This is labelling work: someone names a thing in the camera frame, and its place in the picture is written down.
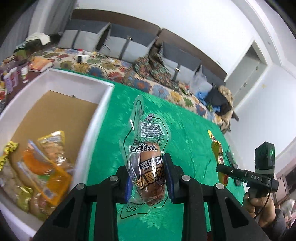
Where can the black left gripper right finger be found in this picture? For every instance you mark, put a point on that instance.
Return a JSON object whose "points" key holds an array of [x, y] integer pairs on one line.
{"points": [[228, 219]]}

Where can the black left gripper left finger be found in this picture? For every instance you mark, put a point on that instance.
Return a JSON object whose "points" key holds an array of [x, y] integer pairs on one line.
{"points": [[89, 210]]}

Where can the yellow red snack packet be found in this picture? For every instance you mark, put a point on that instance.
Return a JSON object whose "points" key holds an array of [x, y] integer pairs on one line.
{"points": [[219, 156]]}

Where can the orange sausage clear packet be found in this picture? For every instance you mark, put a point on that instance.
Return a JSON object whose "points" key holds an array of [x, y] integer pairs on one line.
{"points": [[50, 179]]}

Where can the green brown chicken leg packet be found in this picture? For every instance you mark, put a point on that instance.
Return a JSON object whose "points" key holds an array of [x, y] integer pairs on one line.
{"points": [[39, 206]]}

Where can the clear packet braised egg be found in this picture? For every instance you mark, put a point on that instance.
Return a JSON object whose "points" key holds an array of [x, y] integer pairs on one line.
{"points": [[143, 145]]}

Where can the large gold nut snack bag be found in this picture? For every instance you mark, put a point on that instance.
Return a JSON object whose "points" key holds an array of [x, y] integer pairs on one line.
{"points": [[14, 188]]}

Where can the white red snack packet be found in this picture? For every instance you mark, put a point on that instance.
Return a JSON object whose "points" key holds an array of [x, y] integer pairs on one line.
{"points": [[53, 146]]}

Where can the person's right hand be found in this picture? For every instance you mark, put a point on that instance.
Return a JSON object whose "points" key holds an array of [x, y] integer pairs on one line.
{"points": [[267, 215]]}

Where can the black remote control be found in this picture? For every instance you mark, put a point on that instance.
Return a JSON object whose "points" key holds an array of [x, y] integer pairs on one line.
{"points": [[233, 165]]}

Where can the green patterned tablecloth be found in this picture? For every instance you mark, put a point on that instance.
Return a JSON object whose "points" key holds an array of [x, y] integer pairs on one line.
{"points": [[189, 147]]}

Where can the white cardboard storage box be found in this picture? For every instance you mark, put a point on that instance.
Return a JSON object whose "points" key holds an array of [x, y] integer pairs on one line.
{"points": [[49, 130]]}

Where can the black clothing pile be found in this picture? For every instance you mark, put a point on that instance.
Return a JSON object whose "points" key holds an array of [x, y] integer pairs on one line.
{"points": [[221, 100]]}

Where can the clear plastic bag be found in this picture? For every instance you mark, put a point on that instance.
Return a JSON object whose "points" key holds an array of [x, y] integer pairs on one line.
{"points": [[199, 82]]}

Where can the right grey sofa cushion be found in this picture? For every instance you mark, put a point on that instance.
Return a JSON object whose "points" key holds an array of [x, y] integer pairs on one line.
{"points": [[183, 67]]}

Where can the grey sofa cushion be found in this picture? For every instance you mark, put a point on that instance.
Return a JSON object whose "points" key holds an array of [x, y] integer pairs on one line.
{"points": [[183, 67], [82, 34], [127, 44]]}

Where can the floral paisley cloth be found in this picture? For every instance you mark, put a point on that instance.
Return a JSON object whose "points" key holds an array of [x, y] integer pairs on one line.
{"points": [[152, 68]]}

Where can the floral sofa cover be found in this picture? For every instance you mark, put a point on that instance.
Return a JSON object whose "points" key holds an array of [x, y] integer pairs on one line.
{"points": [[113, 69]]}

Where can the orange book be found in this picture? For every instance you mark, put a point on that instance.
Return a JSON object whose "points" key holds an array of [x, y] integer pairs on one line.
{"points": [[39, 64]]}

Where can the white cloth on sofa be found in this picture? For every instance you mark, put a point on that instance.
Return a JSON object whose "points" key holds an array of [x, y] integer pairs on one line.
{"points": [[42, 37]]}

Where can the middle grey sofa cushion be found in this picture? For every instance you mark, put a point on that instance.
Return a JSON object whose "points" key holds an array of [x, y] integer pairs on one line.
{"points": [[127, 44]]}

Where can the left grey sofa cushion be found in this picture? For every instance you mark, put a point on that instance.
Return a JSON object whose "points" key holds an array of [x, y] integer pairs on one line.
{"points": [[82, 34]]}

